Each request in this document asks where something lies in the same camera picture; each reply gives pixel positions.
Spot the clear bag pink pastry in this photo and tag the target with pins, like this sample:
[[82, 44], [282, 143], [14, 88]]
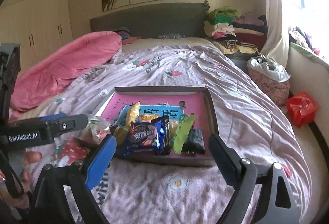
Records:
[[95, 131]]

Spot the pile of folded clothes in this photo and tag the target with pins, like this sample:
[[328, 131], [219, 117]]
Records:
[[236, 34]]

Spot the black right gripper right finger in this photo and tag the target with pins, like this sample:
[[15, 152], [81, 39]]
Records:
[[276, 203]]

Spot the red plastic bag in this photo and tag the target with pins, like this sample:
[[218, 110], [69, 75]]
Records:
[[302, 109]]

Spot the yellow pastry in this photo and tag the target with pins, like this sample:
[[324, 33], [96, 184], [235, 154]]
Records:
[[120, 134]]

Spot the white plastic bag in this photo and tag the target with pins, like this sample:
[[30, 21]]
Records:
[[269, 68]]

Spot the shallow brown cardboard box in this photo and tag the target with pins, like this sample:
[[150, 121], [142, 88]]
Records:
[[165, 125]]

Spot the floral fabric basket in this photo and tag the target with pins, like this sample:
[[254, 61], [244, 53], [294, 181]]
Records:
[[278, 92]]

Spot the dark blue biscuit packet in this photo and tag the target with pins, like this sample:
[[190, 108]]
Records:
[[148, 137]]

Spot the cream wardrobe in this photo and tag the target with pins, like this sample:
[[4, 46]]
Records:
[[41, 27]]

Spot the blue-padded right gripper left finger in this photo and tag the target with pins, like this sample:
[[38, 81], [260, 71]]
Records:
[[49, 203]]

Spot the dark grey headboard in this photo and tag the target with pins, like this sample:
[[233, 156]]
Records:
[[152, 21]]

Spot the small black snack packet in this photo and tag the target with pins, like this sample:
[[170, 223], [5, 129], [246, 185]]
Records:
[[194, 143]]

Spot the pink fleece blanket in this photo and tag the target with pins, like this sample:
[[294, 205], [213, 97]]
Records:
[[53, 74]]

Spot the orange rice cake packet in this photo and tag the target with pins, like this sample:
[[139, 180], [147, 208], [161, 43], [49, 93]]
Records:
[[144, 118]]

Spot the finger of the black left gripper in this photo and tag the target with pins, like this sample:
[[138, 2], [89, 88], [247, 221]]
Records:
[[61, 126]]

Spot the cream curtain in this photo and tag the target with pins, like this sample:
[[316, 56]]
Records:
[[277, 42]]

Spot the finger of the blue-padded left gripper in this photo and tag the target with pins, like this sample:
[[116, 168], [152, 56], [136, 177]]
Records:
[[51, 117]]

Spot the gold foil snack packet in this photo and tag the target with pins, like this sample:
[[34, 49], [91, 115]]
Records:
[[132, 114]]

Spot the pink Chinese workbook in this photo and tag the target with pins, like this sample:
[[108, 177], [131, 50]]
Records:
[[174, 102]]

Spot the lime green snack packet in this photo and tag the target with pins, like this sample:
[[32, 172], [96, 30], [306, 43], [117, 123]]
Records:
[[184, 126]]

